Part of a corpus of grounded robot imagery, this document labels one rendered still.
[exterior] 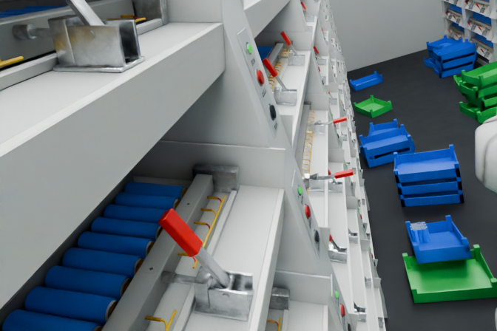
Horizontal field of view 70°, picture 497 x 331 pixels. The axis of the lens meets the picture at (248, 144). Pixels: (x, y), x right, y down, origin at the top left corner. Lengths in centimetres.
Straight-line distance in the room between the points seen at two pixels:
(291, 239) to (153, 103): 29
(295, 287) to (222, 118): 25
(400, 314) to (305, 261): 123
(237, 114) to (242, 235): 12
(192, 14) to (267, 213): 21
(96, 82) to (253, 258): 20
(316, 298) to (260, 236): 20
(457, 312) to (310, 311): 121
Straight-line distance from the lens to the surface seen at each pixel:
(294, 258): 47
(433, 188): 210
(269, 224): 36
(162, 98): 22
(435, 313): 168
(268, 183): 40
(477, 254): 183
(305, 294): 51
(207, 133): 39
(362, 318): 98
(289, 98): 64
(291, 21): 105
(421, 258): 170
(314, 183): 72
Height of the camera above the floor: 132
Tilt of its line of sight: 22 degrees down
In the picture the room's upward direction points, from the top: 22 degrees counter-clockwise
